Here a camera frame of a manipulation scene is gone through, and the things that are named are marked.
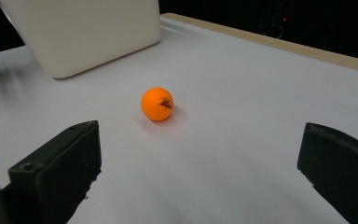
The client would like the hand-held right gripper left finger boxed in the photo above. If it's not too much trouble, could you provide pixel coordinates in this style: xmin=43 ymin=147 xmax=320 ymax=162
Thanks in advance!
xmin=0 ymin=119 xmax=103 ymax=224

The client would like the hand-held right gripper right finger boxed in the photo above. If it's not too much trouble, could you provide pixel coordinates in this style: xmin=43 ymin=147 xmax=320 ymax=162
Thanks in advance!
xmin=296 ymin=121 xmax=358 ymax=224

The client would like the orange ping pong ball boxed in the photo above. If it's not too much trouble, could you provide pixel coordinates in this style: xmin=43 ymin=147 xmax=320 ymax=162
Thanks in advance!
xmin=140 ymin=87 xmax=175 ymax=122

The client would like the white plastic container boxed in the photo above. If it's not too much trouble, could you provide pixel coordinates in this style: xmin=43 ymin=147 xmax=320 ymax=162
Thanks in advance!
xmin=0 ymin=0 xmax=162 ymax=79

